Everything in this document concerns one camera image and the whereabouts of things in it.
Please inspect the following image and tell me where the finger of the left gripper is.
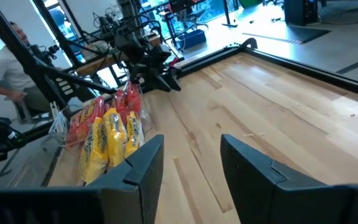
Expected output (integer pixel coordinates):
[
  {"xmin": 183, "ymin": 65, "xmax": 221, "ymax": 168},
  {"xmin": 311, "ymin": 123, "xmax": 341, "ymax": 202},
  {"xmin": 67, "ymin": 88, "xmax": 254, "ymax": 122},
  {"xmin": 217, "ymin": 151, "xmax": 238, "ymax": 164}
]
[
  {"xmin": 165, "ymin": 68, "xmax": 182, "ymax": 92},
  {"xmin": 152, "ymin": 73, "xmax": 172, "ymax": 93}
]

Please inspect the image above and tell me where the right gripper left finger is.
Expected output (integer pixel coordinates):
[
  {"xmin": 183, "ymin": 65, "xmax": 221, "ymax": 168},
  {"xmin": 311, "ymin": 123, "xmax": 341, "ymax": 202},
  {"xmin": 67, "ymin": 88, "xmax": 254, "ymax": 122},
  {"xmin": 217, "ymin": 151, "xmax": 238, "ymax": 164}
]
[{"xmin": 89, "ymin": 134, "xmax": 165, "ymax": 224}]

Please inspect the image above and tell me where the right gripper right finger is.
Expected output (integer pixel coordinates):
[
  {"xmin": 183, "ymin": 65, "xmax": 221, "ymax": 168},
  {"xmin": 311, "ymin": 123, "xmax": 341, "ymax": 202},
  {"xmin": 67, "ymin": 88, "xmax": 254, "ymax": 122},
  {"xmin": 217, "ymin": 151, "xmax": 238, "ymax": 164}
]
[{"xmin": 219, "ymin": 134, "xmax": 343, "ymax": 224}]

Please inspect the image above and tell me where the Saucy Noodles spicy chicken packet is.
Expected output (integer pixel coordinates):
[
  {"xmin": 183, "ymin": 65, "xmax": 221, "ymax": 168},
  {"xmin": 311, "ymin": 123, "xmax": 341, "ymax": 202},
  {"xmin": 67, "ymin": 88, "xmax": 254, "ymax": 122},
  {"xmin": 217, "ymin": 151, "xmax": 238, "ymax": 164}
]
[
  {"xmin": 126, "ymin": 81, "xmax": 143, "ymax": 116},
  {"xmin": 65, "ymin": 96, "xmax": 106, "ymax": 147},
  {"xmin": 112, "ymin": 90, "xmax": 129, "ymax": 125}
]

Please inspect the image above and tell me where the yellow creamy chicken ramen packet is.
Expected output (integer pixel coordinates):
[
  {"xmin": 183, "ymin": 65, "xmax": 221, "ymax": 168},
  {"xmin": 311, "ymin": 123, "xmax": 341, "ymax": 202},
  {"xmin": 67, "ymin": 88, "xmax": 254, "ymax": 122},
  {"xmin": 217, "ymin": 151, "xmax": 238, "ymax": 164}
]
[
  {"xmin": 124, "ymin": 111, "xmax": 143, "ymax": 158},
  {"xmin": 103, "ymin": 108, "xmax": 129, "ymax": 168},
  {"xmin": 79, "ymin": 117, "xmax": 109, "ymax": 185}
]

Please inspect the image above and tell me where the clear plastic bin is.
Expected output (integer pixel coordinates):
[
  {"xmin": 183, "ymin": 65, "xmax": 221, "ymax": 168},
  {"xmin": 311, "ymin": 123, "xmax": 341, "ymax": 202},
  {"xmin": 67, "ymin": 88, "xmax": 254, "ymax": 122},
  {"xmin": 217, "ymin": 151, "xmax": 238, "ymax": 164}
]
[
  {"xmin": 42, "ymin": 83, "xmax": 155, "ymax": 187},
  {"xmin": 47, "ymin": 81, "xmax": 146, "ymax": 151}
]

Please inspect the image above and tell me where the blue plastic crate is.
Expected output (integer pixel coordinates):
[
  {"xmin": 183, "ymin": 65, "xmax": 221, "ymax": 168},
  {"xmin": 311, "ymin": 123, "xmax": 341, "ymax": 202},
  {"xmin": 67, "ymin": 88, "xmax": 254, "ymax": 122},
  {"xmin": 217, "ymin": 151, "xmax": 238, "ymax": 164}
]
[{"xmin": 175, "ymin": 29, "xmax": 207, "ymax": 50}]

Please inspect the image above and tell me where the wooden-top desk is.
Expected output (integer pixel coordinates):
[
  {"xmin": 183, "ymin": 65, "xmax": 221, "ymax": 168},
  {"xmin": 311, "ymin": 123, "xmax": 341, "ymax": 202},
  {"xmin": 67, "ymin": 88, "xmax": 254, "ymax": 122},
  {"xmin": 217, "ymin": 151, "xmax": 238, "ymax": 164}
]
[{"xmin": 75, "ymin": 32, "xmax": 163, "ymax": 78}]

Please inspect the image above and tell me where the black computer tower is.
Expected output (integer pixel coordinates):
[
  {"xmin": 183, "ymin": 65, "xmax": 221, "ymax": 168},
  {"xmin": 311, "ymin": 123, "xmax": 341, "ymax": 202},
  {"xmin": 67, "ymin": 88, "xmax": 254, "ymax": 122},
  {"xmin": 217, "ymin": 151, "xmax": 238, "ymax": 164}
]
[{"xmin": 283, "ymin": 0, "xmax": 320, "ymax": 27}]

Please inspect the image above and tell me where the person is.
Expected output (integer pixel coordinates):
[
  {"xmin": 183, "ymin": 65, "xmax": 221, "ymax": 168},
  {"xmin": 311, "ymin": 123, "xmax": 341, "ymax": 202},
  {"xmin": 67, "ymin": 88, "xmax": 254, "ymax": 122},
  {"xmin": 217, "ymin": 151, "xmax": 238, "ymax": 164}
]
[{"xmin": 0, "ymin": 21, "xmax": 54, "ymax": 114}]

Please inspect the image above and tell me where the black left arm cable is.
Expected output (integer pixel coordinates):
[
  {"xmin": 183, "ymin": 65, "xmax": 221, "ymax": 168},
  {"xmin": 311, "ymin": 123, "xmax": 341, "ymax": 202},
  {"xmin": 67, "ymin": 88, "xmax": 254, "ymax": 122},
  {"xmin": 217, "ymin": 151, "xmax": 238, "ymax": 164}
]
[{"xmin": 128, "ymin": 14, "xmax": 165, "ymax": 44}]

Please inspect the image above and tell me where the black aluminium rig frame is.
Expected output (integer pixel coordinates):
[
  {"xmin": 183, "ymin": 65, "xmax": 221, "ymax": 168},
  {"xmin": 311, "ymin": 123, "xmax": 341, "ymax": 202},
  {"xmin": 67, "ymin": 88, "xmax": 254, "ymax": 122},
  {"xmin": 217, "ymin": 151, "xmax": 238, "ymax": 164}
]
[{"xmin": 0, "ymin": 0, "xmax": 358, "ymax": 138}]

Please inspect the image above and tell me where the black tripod camera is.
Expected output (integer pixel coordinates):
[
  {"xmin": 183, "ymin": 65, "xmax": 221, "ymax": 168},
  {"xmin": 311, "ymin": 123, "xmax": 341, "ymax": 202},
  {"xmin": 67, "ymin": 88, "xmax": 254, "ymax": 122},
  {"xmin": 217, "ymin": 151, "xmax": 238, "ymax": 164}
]
[{"xmin": 38, "ymin": 43, "xmax": 61, "ymax": 60}]

